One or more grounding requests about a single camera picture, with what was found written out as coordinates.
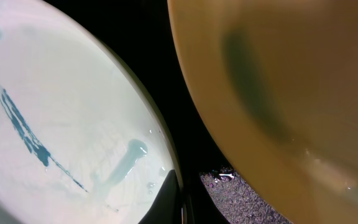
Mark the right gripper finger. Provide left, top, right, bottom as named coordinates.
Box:
left=139, top=170, right=184, bottom=224

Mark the light blue plate bottom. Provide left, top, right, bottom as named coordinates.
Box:
left=0, top=1, right=182, bottom=224

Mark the yellow plate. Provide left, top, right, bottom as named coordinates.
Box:
left=168, top=0, right=358, bottom=223

